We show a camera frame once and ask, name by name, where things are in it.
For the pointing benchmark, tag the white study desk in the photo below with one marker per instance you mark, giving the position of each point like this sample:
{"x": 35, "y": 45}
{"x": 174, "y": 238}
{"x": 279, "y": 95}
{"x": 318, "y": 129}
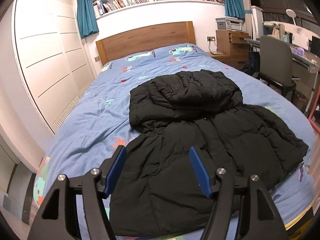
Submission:
{"x": 305, "y": 62}

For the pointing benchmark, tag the white sliding wardrobe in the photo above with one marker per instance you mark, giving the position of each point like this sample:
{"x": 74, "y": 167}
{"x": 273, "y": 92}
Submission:
{"x": 50, "y": 55}

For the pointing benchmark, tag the wall socket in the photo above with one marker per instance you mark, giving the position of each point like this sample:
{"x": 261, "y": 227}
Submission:
{"x": 211, "y": 39}

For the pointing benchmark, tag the grey desk chair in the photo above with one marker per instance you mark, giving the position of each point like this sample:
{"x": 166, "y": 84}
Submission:
{"x": 275, "y": 57}

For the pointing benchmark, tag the black puffer coat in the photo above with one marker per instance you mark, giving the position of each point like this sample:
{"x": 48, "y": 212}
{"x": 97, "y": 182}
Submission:
{"x": 200, "y": 120}

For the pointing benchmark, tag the white desk lamp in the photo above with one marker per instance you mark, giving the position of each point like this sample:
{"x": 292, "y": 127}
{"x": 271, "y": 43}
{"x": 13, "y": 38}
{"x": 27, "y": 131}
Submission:
{"x": 290, "y": 12}

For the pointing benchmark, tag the wooden headboard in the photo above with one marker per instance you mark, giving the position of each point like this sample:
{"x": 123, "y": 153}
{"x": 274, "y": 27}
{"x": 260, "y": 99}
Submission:
{"x": 145, "y": 40}

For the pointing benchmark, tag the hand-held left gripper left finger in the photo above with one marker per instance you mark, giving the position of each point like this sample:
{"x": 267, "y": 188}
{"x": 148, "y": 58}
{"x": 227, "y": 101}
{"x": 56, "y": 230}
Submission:
{"x": 115, "y": 170}

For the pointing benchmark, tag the wooden nightstand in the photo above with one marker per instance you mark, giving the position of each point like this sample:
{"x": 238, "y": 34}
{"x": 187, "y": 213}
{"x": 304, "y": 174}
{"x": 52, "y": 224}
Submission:
{"x": 230, "y": 60}

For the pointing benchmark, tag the white tall cabinet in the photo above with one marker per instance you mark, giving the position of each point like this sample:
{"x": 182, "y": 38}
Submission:
{"x": 257, "y": 22}

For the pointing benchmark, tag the short teal curtain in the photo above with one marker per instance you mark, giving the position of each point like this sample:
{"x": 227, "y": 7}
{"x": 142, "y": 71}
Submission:
{"x": 86, "y": 12}

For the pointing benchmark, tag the bed with blue duvet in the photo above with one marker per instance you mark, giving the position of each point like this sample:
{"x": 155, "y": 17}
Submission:
{"x": 95, "y": 110}

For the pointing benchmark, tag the white printer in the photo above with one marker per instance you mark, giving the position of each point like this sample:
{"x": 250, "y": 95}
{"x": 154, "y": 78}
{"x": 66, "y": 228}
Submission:
{"x": 228, "y": 24}

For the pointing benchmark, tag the dark bag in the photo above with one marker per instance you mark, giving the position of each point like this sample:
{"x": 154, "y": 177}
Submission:
{"x": 251, "y": 65}

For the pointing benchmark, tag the wooden drawer cabinet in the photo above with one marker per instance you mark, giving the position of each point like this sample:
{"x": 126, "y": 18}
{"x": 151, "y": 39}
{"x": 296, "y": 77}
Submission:
{"x": 225, "y": 42}

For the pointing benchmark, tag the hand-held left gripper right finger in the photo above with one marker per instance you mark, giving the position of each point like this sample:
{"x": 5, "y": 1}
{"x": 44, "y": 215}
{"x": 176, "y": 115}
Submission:
{"x": 200, "y": 172}

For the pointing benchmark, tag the orange frame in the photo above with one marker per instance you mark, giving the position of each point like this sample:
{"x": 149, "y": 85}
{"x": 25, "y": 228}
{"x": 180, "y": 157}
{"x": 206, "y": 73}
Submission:
{"x": 314, "y": 122}

